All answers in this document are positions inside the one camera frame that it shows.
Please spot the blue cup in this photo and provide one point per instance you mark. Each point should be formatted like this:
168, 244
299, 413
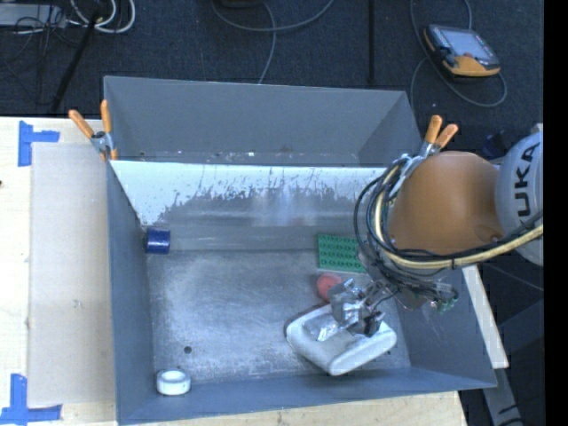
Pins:
158, 240

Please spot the red round toy fruit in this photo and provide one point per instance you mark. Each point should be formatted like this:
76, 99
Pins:
326, 283

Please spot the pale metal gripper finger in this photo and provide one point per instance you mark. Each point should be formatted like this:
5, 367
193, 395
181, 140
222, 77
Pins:
341, 292
345, 315

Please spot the white plastic tray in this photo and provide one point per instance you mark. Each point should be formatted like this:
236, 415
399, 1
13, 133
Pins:
319, 351

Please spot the green studded flat plate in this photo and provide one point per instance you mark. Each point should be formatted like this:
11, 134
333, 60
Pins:
337, 253

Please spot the grey metal bin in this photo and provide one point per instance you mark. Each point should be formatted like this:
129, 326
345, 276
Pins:
231, 300

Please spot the pale wood board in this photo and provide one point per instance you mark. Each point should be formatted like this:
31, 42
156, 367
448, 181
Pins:
66, 260

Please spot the white tape roll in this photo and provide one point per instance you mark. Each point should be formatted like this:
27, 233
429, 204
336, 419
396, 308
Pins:
173, 382

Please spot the black cylinder on white bracket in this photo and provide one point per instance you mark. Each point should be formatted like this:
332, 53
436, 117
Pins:
373, 323

